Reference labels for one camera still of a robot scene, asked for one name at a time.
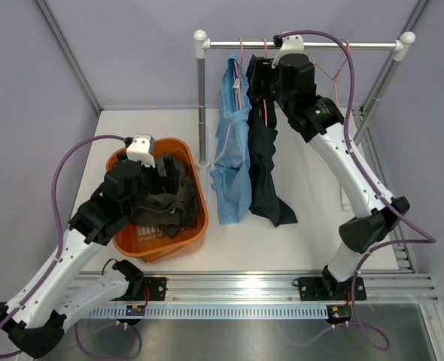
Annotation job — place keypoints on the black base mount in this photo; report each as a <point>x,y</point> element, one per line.
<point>152,287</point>
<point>318,288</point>

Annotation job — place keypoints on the orange plastic laundry basket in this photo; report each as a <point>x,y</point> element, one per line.
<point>153,243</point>

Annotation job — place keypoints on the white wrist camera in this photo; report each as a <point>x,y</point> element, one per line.
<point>139,148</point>
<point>287,44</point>

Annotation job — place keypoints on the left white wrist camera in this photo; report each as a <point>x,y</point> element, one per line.
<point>139,148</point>

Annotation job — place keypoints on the pink hanger of green shorts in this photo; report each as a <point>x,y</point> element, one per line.
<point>334,77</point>

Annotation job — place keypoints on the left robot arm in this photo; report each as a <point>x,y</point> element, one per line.
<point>37,318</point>

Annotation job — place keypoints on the dark navy shorts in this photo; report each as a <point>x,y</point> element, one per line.
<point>261,145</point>

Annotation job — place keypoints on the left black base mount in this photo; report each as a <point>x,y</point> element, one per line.
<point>152,287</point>

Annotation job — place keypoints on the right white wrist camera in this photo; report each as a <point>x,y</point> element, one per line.
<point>287,44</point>

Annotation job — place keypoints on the slotted grey cable duct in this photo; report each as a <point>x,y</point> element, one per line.
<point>224,312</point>

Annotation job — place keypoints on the aluminium rail frame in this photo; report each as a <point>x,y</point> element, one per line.
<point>237,265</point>

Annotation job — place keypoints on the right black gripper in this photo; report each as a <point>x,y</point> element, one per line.
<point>258,61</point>

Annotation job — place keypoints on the light blue shorts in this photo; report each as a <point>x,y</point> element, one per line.
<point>230,175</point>

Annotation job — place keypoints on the olive green shorts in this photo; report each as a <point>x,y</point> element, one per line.
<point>170,212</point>

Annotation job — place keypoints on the white metal clothes rack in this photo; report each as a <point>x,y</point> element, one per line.
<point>399,48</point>

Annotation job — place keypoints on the pink hanger of navy shorts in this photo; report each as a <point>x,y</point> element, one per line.
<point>265,113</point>

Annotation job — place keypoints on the pink hanger of blue shorts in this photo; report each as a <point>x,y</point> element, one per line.
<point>238,91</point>

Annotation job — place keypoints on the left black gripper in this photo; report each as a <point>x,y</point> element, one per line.
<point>158,188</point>

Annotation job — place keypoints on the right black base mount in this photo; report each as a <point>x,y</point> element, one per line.
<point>318,288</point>

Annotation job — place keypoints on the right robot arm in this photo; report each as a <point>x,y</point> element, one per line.
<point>376,210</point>

